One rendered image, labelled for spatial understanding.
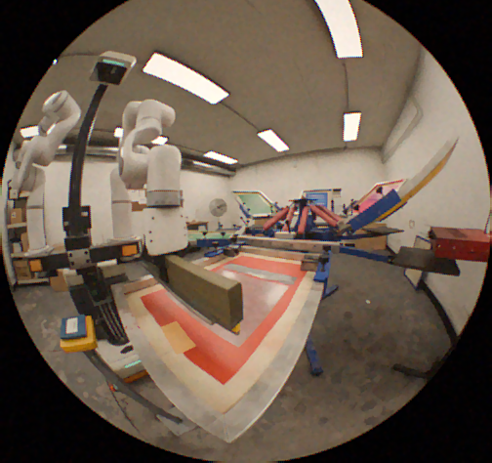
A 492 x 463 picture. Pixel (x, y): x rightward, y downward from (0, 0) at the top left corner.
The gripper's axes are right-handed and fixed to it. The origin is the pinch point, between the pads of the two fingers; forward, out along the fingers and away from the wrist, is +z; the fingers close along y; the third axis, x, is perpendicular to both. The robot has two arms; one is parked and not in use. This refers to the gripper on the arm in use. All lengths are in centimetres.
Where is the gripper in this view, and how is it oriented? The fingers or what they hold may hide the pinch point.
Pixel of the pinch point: (170, 272)
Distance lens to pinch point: 36.9
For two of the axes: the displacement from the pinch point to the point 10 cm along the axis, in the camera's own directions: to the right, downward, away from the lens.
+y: -5.7, 0.7, -8.2
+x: 8.2, 0.1, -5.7
